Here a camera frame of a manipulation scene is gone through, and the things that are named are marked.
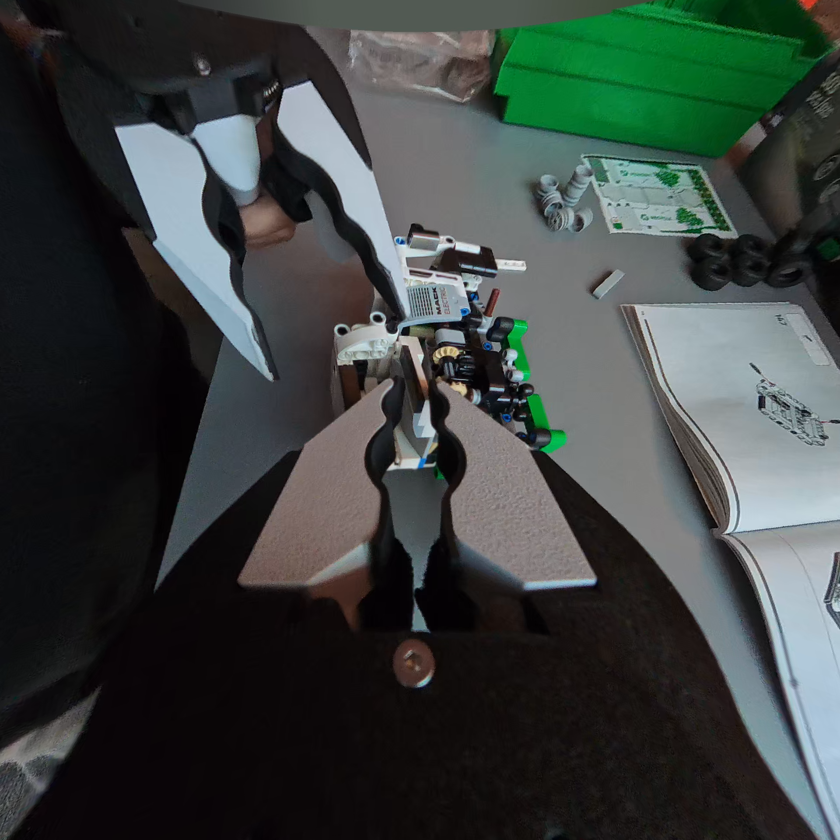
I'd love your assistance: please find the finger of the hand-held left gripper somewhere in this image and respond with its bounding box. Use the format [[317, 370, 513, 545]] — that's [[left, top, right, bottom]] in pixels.
[[115, 126, 280, 383], [271, 80, 409, 327]]

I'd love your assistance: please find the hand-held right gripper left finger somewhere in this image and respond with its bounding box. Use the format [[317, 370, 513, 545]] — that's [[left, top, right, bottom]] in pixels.
[[238, 378, 416, 632]]

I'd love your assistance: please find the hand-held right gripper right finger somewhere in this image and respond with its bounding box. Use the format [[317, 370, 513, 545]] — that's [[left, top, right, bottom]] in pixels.
[[419, 382, 598, 635]]

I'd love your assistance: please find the lego truck model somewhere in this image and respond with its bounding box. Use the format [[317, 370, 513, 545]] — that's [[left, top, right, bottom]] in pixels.
[[331, 223, 567, 475]]

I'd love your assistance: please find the white cylindrical Lego connector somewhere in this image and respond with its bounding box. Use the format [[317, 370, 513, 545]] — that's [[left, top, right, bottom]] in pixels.
[[533, 163, 595, 235]]

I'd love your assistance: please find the lego instruction booklet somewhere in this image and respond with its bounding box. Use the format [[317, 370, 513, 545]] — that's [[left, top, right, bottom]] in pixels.
[[619, 301, 840, 840]]

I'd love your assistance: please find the dark lego set box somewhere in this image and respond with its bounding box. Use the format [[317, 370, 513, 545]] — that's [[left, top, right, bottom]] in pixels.
[[736, 51, 840, 263]]

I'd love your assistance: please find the person's left hand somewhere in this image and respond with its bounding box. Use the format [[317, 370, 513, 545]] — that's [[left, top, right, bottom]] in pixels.
[[238, 196, 298, 248]]

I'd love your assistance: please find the clear plastic bag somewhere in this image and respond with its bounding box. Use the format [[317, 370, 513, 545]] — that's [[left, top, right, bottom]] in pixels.
[[348, 29, 497, 106]]

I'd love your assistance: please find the green plastic storage bin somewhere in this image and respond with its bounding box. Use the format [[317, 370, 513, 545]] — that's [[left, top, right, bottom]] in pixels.
[[492, 0, 833, 158]]

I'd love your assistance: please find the green and white sticker sheet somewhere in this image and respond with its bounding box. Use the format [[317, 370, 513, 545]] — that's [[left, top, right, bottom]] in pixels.
[[581, 154, 740, 236]]

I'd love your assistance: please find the pile of black rubber tyres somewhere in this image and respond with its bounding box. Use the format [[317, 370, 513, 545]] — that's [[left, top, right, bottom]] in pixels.
[[684, 231, 823, 291]]

